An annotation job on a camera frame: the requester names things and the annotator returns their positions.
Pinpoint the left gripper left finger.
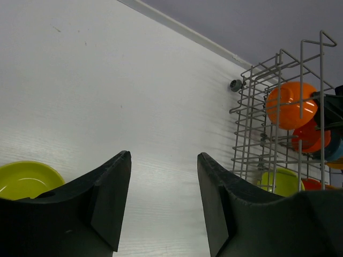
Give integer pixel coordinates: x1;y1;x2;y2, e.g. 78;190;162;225
1;150;131;256

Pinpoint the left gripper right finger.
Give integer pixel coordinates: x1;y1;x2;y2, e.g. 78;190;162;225
197;153;342;256

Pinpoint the green bowl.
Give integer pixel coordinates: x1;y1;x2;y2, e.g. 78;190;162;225
257;167;305;197
1;161;65;200

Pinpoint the blue bowl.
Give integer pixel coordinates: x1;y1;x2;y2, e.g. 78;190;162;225
324;130;342;162

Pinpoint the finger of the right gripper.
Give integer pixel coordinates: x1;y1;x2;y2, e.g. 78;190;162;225
311;85;342;131

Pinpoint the large yellow bowl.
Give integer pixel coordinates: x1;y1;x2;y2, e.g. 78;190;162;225
326;157;343;170

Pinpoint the white orange-bottom bowl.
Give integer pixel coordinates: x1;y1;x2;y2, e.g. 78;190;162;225
265;81;318;130

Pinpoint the small yellow bowl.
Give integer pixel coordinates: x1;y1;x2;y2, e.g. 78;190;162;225
325;185;340;190

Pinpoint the orange bowl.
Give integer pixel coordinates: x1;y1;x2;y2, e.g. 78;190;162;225
301;178;322;191
292;119;321;153

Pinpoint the grey wire dish rack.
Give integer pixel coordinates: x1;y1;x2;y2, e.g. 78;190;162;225
229;31;342;196

